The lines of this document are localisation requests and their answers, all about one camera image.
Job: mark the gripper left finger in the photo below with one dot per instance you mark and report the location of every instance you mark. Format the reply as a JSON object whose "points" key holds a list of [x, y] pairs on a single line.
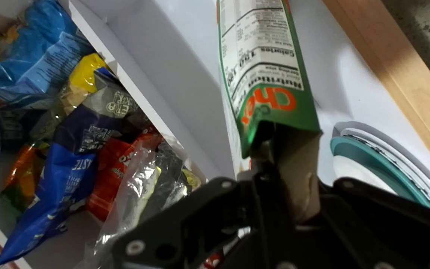
{"points": [[185, 224]]}

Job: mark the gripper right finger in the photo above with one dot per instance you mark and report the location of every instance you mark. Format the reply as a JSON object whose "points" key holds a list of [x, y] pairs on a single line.
{"points": [[379, 224]]}

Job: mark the green cardboard box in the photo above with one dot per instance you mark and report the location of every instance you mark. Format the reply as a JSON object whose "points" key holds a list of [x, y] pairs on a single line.
{"points": [[263, 67]]}

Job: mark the clear silver plastic bag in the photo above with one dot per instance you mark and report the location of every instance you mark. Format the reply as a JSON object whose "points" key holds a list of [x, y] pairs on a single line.
{"points": [[140, 194]]}

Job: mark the teal rimmed white plate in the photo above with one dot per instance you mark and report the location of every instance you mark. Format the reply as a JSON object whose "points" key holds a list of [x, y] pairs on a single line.
{"points": [[371, 160]]}

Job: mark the red snack bag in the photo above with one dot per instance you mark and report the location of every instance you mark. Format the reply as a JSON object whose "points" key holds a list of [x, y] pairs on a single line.
{"points": [[112, 168]]}

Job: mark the blue snack bag white print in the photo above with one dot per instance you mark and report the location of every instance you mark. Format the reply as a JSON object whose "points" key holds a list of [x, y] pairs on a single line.
{"points": [[60, 186]]}

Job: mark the dark navy snack bag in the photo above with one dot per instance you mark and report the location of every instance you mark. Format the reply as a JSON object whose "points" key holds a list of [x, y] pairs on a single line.
{"points": [[84, 129]]}

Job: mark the grey snack bag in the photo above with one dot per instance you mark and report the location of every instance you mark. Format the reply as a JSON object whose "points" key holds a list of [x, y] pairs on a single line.
{"points": [[116, 99]]}

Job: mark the orange and green snack bag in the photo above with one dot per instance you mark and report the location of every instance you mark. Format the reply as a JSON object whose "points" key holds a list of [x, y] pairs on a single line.
{"points": [[22, 175]]}

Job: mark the yellow snack bag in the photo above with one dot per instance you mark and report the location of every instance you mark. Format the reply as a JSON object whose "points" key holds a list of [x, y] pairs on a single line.
{"points": [[82, 76]]}

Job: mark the dark blue snack bag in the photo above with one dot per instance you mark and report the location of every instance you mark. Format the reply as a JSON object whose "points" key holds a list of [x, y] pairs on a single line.
{"points": [[6, 127]]}

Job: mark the large light blue snack bag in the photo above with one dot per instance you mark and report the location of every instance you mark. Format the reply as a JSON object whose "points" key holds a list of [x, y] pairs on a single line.
{"points": [[39, 52]]}

